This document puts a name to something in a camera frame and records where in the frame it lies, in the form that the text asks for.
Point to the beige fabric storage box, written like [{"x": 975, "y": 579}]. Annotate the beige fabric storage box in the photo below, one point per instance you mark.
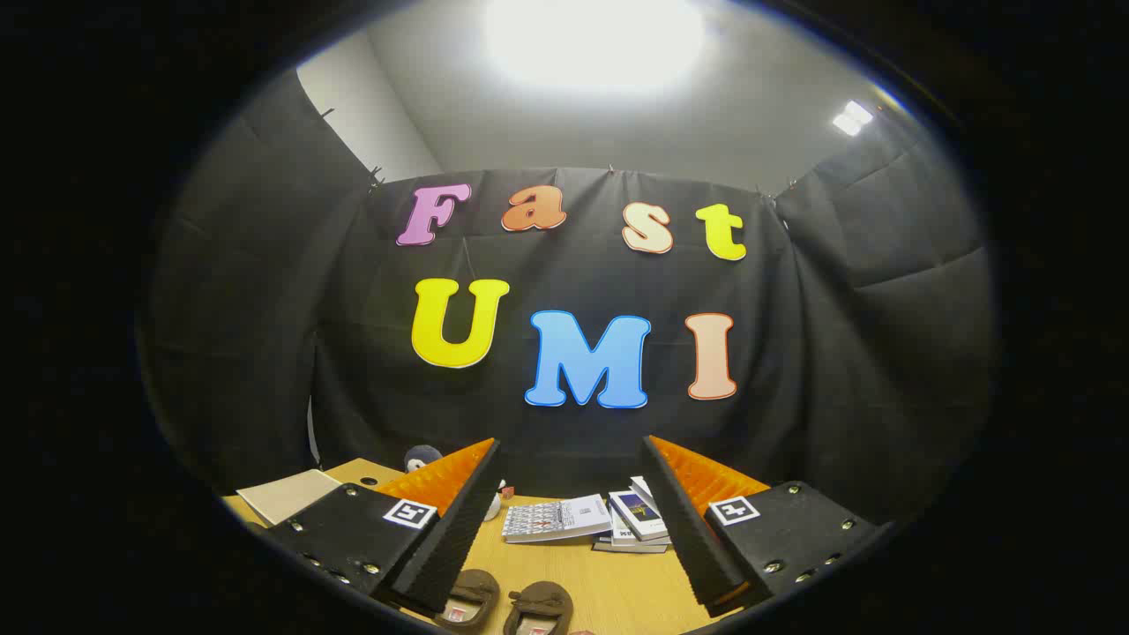
[{"x": 287, "y": 496}]

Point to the white duck plush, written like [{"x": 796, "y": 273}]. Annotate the white duck plush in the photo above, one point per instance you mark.
[{"x": 492, "y": 504}]

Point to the small rectangular ceiling light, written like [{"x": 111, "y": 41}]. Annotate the small rectangular ceiling light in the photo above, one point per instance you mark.
[{"x": 852, "y": 117}]

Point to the white book blue cover picture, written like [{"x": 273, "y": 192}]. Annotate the white book blue cover picture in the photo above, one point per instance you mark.
[{"x": 639, "y": 513}]

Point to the white book with black print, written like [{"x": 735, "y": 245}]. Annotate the white book with black print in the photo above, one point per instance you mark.
[{"x": 622, "y": 534}]

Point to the dark grey cover book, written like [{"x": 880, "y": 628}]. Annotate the dark grey cover book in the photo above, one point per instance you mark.
[{"x": 617, "y": 547}]

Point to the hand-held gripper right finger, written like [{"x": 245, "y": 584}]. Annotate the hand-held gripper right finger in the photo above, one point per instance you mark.
[{"x": 684, "y": 529}]

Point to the grey white penguin plush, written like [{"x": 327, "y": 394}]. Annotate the grey white penguin plush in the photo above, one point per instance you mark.
[{"x": 422, "y": 457}]

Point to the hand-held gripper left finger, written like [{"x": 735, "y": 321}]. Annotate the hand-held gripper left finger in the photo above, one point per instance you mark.
[{"x": 459, "y": 529}]

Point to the brown fuzzy shoe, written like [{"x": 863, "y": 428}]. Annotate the brown fuzzy shoe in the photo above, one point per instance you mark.
[
  {"x": 476, "y": 584},
  {"x": 542, "y": 600}
]

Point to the grey patterned cover book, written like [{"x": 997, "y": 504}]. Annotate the grey patterned cover book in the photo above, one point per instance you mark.
[{"x": 556, "y": 519}]

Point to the large round ceiling light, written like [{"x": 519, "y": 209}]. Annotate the large round ceiling light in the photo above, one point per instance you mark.
[{"x": 591, "y": 40}]

